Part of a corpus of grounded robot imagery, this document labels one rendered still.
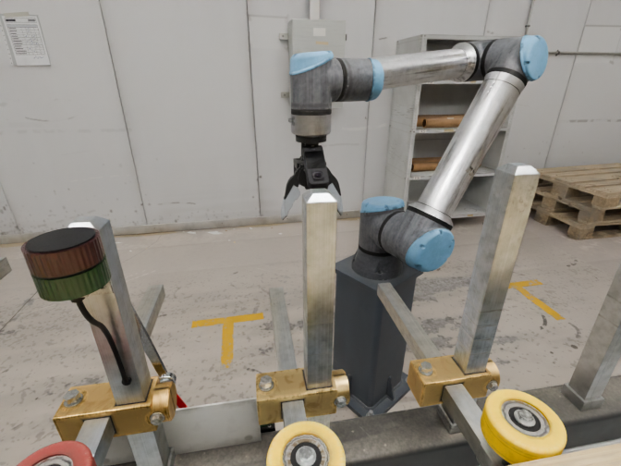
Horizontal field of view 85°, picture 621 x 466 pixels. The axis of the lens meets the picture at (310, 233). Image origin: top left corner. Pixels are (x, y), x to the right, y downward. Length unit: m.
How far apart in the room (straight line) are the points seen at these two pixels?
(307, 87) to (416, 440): 0.68
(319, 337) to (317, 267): 0.11
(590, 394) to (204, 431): 0.68
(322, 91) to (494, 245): 0.46
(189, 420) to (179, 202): 2.71
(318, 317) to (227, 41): 2.73
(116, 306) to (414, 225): 0.84
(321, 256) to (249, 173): 2.73
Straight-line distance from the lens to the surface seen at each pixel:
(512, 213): 0.49
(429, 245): 1.04
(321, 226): 0.39
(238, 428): 0.65
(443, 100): 3.51
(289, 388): 0.54
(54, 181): 3.45
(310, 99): 0.76
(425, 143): 3.50
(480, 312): 0.55
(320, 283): 0.42
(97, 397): 0.57
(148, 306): 0.73
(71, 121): 3.28
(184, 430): 0.65
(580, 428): 0.86
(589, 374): 0.82
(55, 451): 0.49
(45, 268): 0.37
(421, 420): 0.72
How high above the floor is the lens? 1.25
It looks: 24 degrees down
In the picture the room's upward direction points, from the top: straight up
